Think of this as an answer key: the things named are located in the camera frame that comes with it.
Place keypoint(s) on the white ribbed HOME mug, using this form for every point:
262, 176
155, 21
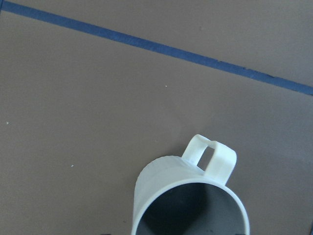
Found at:
188, 195

